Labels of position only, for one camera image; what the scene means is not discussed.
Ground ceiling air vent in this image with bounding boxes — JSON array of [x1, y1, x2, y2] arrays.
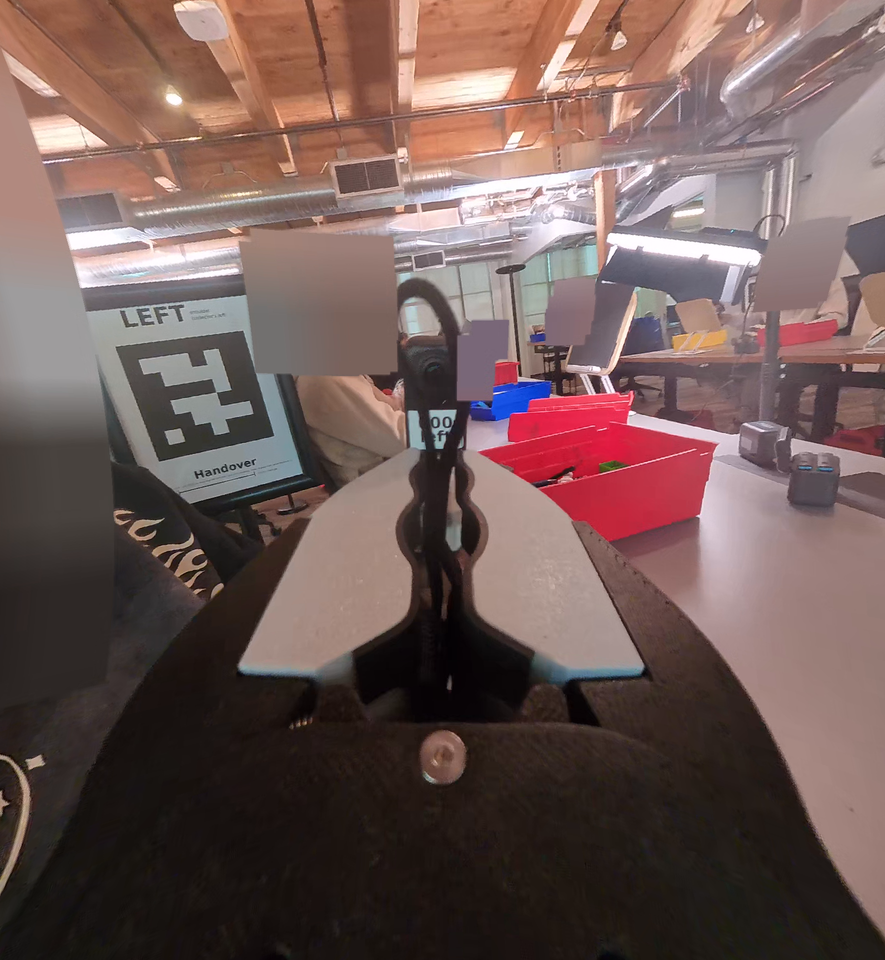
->
[[330, 153, 404, 200]]

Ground wooden desk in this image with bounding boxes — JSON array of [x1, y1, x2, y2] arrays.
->
[[618, 333, 885, 444]]

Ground framed code sign on stand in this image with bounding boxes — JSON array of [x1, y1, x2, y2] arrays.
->
[[84, 292, 318, 519]]

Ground grey label printer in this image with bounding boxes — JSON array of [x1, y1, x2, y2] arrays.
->
[[737, 420, 795, 470]]

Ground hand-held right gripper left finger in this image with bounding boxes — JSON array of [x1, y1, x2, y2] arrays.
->
[[237, 448, 420, 687]]

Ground grey battery charger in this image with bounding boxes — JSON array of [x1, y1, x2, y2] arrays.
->
[[787, 451, 841, 507]]

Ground thin black cable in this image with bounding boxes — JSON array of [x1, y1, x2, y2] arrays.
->
[[396, 277, 483, 699]]

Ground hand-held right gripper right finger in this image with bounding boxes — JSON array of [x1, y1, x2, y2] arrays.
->
[[457, 448, 646, 685]]

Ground black floor lamp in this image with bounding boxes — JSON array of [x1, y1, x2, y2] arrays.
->
[[496, 262, 531, 391]]

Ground studio light panel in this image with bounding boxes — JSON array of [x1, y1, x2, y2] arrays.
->
[[598, 225, 770, 301]]

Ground white ceiling sensor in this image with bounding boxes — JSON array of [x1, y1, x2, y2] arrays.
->
[[174, 0, 228, 42]]

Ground silver ventilation duct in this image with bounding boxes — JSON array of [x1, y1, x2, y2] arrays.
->
[[60, 138, 796, 226]]

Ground blue plastic bin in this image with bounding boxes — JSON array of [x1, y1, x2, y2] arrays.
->
[[470, 378, 553, 421]]

